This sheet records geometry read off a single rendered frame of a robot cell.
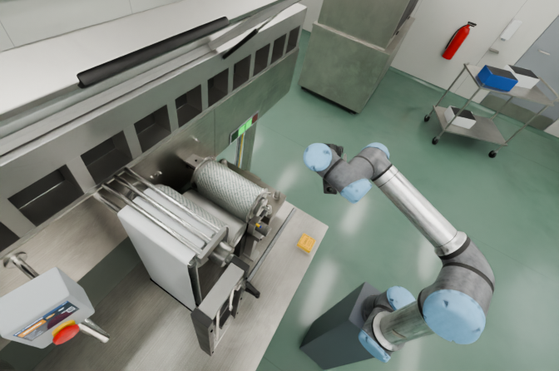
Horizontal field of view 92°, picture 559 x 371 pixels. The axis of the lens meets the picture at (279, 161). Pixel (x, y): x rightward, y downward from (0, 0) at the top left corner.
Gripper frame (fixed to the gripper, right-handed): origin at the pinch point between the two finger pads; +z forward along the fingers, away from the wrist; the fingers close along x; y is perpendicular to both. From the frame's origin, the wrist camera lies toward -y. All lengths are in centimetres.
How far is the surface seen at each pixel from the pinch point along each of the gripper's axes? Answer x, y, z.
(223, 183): 37.2, -9.7, -18.9
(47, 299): 21, -20, -82
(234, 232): 30.0, -26.2, -20.4
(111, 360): 64, -73, -35
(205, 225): 26, -19, -44
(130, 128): 49, 5, -50
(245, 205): 27.7, -16.5, -18.0
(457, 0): -99, 254, 328
